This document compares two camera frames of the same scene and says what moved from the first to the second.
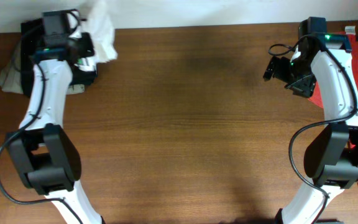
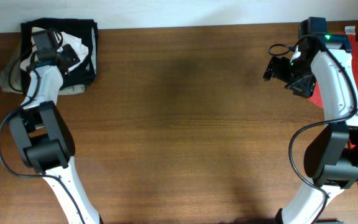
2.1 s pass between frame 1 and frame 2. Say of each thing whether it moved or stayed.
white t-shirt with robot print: moved
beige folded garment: stayed
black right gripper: stayed
